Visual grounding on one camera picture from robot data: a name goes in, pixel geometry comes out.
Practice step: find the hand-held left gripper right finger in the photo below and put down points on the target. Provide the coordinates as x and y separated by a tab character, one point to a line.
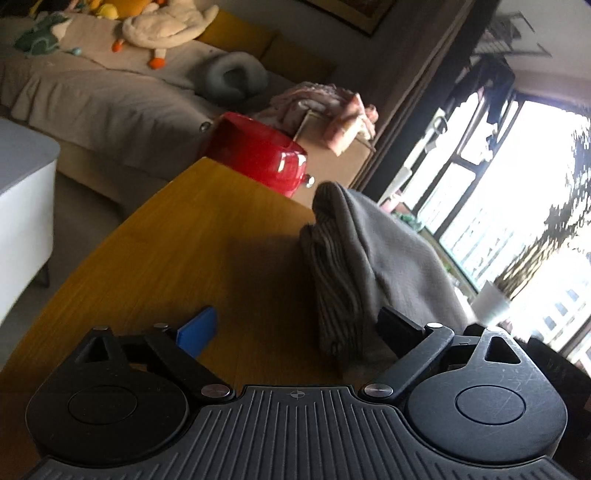
401	330

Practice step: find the pink clothes pile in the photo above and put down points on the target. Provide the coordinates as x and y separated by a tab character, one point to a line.
323	106

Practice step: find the grey cloth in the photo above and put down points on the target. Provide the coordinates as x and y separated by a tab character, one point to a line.
369	277

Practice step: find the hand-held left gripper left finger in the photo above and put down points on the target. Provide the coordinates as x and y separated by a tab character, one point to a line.
197	328

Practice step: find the yellow duck plush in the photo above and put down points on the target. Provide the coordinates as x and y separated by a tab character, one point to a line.
106	8

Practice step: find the yellow cushion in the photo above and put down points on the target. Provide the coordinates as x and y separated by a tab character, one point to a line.
240	34

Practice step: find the green plush toy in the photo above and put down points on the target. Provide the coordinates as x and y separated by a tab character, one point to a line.
41	34

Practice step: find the dark curtain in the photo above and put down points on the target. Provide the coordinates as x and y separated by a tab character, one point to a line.
429	106

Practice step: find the ceiling drying rack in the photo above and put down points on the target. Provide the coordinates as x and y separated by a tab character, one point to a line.
512	32

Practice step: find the framed red picture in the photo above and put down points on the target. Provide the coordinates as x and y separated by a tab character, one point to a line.
355	14

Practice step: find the white goose plush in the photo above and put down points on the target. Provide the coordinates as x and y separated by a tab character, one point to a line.
161	27

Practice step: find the white cup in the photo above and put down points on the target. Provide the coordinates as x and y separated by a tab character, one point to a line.
490	302

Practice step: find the beige sofa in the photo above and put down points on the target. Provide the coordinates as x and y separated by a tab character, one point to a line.
115	101

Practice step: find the grey neck pillow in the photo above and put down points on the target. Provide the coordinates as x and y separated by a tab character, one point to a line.
231	76

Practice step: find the dark hanging clothes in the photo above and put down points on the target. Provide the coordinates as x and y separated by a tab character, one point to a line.
494	87

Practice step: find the white low table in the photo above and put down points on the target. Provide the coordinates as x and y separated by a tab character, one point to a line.
23	207

